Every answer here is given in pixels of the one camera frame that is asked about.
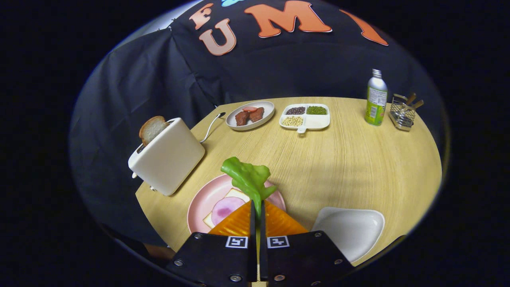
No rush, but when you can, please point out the white curved dish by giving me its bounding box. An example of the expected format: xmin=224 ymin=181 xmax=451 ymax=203
xmin=311 ymin=206 xmax=385 ymax=263

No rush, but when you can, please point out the toasted bread slice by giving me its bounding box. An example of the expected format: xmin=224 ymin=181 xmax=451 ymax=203
xmin=139 ymin=116 xmax=170 ymax=146

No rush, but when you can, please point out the square white bread slice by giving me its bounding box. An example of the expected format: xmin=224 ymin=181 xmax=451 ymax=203
xmin=203 ymin=188 xmax=251 ymax=229

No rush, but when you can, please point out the white divided dish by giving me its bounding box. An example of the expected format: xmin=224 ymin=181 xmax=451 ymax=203
xmin=279 ymin=104 xmax=331 ymax=134

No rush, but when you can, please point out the white toaster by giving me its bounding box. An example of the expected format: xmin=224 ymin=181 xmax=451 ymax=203
xmin=128 ymin=117 xmax=206 ymax=197

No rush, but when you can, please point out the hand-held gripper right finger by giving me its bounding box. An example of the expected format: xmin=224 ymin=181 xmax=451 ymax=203
xmin=259 ymin=199 xmax=355 ymax=287

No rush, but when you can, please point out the green label metal bottle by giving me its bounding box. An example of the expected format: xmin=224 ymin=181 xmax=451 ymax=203
xmin=365 ymin=69 xmax=388 ymax=127

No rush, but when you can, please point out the green lettuce leaf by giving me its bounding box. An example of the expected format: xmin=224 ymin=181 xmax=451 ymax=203
xmin=220 ymin=157 xmax=277 ymax=219

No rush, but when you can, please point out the black backdrop cloth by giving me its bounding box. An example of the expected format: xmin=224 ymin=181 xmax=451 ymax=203
xmin=68 ymin=0 xmax=447 ymax=248

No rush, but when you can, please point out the white toaster cable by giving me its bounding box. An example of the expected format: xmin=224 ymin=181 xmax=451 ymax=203
xmin=199 ymin=112 xmax=226 ymax=144

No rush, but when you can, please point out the pink ham slice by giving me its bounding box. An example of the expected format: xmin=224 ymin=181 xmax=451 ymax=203
xmin=211 ymin=197 xmax=246 ymax=226

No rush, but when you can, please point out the metal wire cutlery holder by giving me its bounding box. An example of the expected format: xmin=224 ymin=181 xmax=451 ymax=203
xmin=389 ymin=93 xmax=424 ymax=132

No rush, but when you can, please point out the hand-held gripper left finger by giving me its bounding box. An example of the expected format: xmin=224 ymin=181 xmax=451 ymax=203
xmin=165 ymin=201 xmax=257 ymax=287

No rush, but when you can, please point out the pink round plate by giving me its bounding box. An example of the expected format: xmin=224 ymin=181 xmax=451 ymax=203
xmin=187 ymin=174 xmax=286 ymax=234

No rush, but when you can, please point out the grey round plate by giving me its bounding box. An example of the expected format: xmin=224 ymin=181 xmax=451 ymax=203
xmin=226 ymin=101 xmax=275 ymax=131

